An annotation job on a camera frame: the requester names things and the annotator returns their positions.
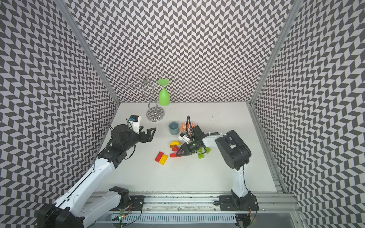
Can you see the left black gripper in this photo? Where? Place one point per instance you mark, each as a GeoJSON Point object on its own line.
{"type": "Point", "coordinates": [143, 139]}

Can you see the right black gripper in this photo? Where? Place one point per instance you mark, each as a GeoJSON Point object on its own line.
{"type": "Point", "coordinates": [185, 148]}

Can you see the yellow long lego brick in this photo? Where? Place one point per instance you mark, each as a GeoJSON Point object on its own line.
{"type": "Point", "coordinates": [163, 159]}

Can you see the red long lego brick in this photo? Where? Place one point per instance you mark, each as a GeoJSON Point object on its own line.
{"type": "Point", "coordinates": [159, 156]}

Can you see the yellow curved lego brick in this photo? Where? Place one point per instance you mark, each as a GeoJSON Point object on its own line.
{"type": "Point", "coordinates": [175, 143]}

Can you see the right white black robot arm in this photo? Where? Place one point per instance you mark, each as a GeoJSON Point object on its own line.
{"type": "Point", "coordinates": [232, 148]}

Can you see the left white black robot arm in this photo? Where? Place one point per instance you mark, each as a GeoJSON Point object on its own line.
{"type": "Point", "coordinates": [69, 211]}

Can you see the orange white patterned bowl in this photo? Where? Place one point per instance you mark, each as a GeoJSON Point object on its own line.
{"type": "Point", "coordinates": [185, 126]}

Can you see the grey blue ceramic cup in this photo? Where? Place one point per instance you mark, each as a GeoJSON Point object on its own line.
{"type": "Point", "coordinates": [174, 128]}

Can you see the green plastic wine glass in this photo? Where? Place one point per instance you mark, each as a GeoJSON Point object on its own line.
{"type": "Point", "coordinates": [164, 97]}

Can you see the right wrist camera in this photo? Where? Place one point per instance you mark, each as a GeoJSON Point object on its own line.
{"type": "Point", "coordinates": [185, 137]}

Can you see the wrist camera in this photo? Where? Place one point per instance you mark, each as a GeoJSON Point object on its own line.
{"type": "Point", "coordinates": [134, 121]}
{"type": "Point", "coordinates": [185, 137]}

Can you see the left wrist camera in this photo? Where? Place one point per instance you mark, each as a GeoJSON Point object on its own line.
{"type": "Point", "coordinates": [134, 121]}

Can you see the chrome wire glass rack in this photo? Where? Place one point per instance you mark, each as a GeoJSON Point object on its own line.
{"type": "Point", "coordinates": [145, 83]}

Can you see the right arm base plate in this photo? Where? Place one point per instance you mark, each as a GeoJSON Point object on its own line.
{"type": "Point", "coordinates": [232, 203]}

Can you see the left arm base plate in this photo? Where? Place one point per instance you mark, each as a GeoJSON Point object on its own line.
{"type": "Point", "coordinates": [130, 203]}

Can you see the white slotted cable duct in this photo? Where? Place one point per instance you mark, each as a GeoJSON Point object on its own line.
{"type": "Point", "coordinates": [179, 218]}

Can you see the aluminium front rail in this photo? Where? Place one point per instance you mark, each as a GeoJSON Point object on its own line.
{"type": "Point", "coordinates": [202, 202]}

